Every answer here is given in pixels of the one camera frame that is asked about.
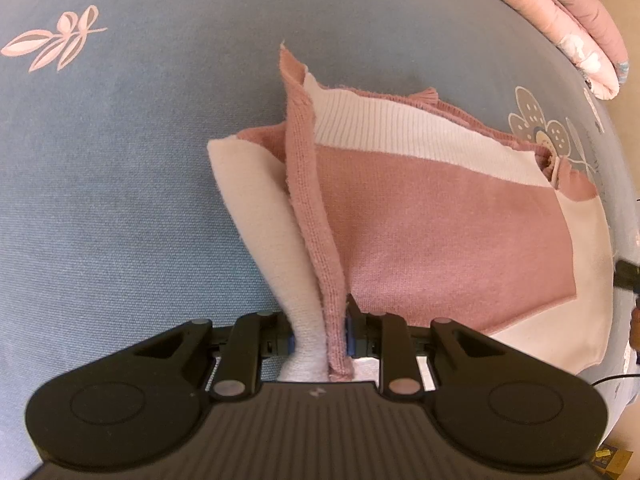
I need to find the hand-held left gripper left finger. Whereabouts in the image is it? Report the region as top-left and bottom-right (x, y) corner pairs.
(132, 311), (296, 401)

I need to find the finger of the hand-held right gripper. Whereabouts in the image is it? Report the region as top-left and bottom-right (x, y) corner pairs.
(616, 258), (640, 291)

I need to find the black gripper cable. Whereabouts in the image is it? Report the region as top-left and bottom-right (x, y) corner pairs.
(590, 371), (640, 387)

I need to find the pink and white sweater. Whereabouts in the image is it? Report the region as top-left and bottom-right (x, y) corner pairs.
(206, 42), (615, 383)

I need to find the yellow cardboard box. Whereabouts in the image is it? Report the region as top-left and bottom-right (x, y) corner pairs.
(592, 442), (633, 476)

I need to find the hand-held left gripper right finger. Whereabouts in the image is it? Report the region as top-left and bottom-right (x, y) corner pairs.
(346, 293), (501, 407)

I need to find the pink floral folded quilt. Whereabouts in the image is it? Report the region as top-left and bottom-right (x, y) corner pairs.
(435, 0), (628, 101)

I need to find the blue floral bed sheet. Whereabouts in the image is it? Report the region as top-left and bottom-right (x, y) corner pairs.
(0, 0), (640, 411)

